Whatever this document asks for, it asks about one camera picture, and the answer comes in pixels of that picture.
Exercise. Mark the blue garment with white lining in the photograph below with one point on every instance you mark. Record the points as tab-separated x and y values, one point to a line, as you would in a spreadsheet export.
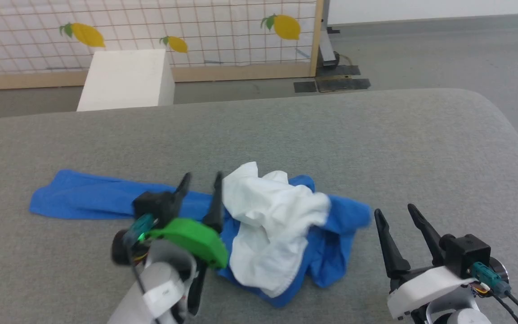
268	216

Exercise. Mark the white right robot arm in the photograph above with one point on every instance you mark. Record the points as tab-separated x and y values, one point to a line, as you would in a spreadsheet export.
461	317

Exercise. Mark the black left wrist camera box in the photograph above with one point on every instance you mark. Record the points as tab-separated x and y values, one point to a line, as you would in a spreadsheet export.
151	204

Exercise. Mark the small dark floor plate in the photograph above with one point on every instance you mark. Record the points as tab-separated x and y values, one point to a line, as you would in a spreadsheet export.
305	87

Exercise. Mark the dark flat floor plate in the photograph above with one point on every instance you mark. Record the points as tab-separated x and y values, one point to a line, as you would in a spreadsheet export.
342	83

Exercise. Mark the white rectangular box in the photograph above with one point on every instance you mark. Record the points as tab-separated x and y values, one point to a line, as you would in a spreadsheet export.
126	81

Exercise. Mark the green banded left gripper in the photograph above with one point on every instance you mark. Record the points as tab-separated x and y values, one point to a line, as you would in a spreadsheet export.
196	238

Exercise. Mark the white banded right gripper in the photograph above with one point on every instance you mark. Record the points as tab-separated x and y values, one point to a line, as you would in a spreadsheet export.
425	288

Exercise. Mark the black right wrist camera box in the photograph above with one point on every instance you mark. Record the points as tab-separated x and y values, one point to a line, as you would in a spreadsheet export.
466	254

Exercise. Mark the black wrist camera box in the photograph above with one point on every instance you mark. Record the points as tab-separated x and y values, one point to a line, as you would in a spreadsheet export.
466	254
151	204

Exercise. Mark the lemon print grid screen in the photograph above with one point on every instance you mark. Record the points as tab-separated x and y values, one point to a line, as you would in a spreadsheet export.
151	27

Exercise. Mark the grey metal stand post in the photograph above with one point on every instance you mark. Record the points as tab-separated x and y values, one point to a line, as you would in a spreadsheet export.
327	40

